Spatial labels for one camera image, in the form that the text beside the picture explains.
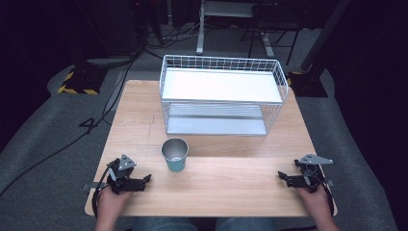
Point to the white desk frame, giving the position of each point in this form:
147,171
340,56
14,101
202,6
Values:
200,35

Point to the teal metal cup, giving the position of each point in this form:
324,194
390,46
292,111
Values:
175,162

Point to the grey tape strip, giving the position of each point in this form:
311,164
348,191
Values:
91,186

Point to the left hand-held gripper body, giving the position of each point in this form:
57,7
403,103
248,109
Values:
123,178

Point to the person's right hand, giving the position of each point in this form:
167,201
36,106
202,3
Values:
316,203

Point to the person's blue jeans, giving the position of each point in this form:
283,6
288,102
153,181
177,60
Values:
166,224

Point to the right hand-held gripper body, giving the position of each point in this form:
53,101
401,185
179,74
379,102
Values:
312,174

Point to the dark slanted pole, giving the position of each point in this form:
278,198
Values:
324,35

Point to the black base with striped tape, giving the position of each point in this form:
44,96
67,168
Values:
308,85
81,80

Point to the dark computer tower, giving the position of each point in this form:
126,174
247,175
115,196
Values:
123,25

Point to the person's left hand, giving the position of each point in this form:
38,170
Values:
110,205

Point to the black metal chair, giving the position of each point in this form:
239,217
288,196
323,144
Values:
272,22

